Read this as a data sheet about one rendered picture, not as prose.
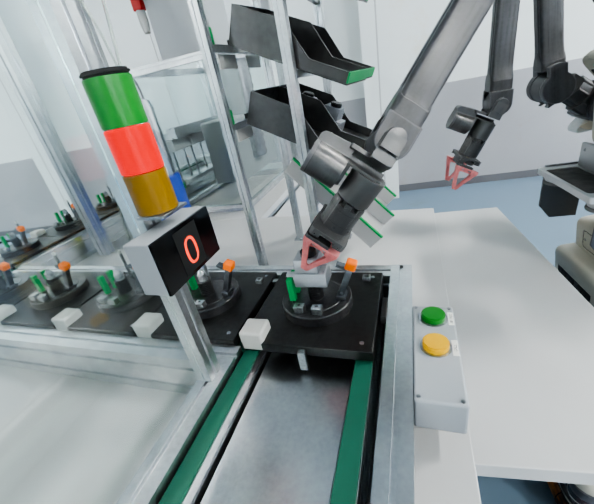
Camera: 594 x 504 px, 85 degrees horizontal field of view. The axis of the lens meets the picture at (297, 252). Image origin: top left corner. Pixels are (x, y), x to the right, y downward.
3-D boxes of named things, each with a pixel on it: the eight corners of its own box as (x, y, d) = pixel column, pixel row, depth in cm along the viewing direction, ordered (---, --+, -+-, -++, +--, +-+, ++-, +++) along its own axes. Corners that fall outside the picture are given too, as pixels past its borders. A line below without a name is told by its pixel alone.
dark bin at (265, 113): (371, 152, 80) (382, 122, 76) (354, 167, 70) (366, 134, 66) (274, 114, 87) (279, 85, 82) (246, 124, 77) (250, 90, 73)
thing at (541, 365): (495, 214, 117) (496, 207, 115) (756, 499, 39) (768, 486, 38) (305, 231, 133) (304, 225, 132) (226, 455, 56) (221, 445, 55)
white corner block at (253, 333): (273, 334, 63) (269, 318, 61) (265, 351, 59) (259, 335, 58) (252, 333, 65) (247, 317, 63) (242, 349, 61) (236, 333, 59)
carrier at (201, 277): (278, 278, 81) (267, 233, 76) (236, 349, 61) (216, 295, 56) (197, 277, 89) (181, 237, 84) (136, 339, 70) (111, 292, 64)
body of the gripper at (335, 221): (306, 234, 53) (329, 198, 49) (320, 210, 61) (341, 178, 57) (339, 256, 53) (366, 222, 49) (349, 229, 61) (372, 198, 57)
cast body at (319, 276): (331, 275, 64) (326, 243, 61) (327, 288, 60) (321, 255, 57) (291, 275, 67) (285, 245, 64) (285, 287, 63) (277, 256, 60)
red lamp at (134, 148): (173, 162, 40) (158, 120, 38) (145, 174, 36) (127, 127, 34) (141, 166, 42) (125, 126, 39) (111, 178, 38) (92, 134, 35)
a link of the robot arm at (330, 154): (413, 134, 46) (394, 146, 55) (345, 89, 45) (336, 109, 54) (368, 207, 47) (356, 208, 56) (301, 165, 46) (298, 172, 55)
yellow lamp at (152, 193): (186, 200, 42) (173, 163, 40) (162, 216, 38) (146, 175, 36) (155, 203, 44) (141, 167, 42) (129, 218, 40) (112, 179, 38)
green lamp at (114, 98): (158, 119, 38) (141, 71, 36) (127, 126, 34) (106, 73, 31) (125, 125, 39) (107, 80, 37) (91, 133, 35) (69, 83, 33)
